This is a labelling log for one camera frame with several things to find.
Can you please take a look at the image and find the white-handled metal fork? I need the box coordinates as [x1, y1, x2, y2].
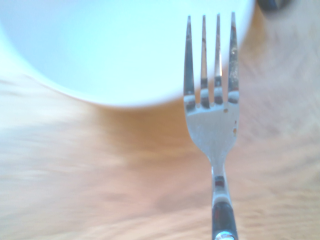
[183, 11, 240, 240]

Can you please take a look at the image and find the large white bowl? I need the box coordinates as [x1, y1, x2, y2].
[0, 0, 257, 111]

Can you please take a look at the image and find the dark blue mug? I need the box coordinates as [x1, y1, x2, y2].
[257, 0, 297, 13]

